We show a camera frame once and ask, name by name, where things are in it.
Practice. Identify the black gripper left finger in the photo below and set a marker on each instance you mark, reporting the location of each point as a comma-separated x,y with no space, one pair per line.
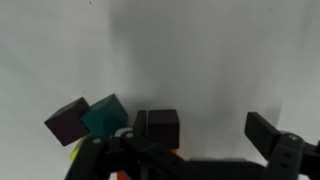
99,157

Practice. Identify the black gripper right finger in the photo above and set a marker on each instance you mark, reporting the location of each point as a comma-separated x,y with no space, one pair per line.
288,155

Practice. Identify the dark brown wooden block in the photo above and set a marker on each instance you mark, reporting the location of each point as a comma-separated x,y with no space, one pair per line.
164,127

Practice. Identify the teal wooden block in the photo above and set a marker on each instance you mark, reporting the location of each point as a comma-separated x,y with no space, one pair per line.
105,117

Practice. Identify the yellow wooden block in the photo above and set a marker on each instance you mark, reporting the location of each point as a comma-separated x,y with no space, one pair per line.
76,149

